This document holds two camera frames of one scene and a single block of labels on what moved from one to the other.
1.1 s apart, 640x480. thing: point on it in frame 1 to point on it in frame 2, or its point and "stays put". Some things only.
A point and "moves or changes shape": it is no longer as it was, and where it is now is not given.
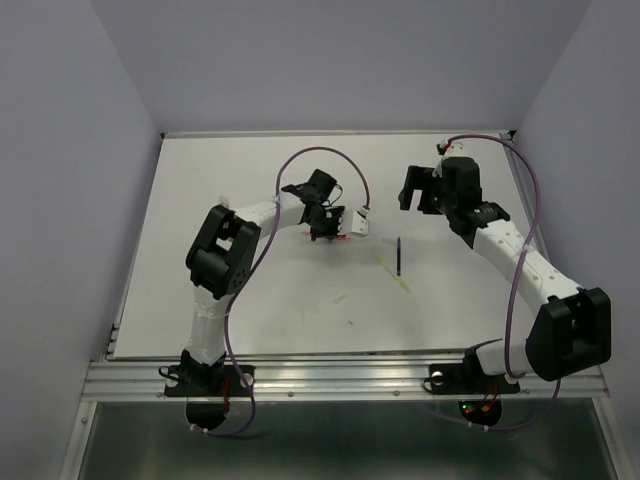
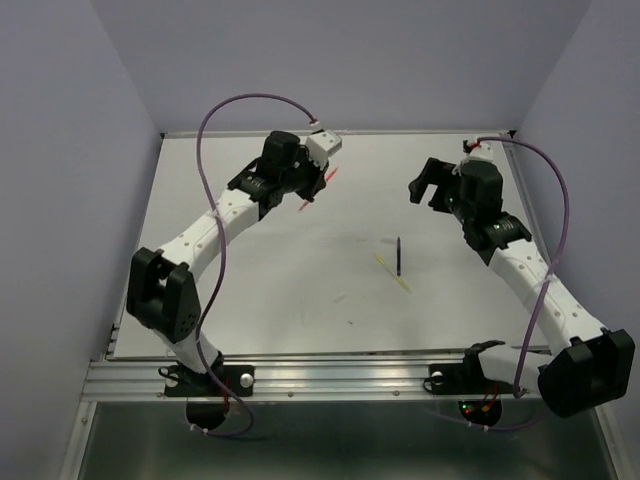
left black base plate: (209, 381) stays put
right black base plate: (467, 378) stays put
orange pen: (340, 237) moves or changes shape
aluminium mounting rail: (326, 380) stays put
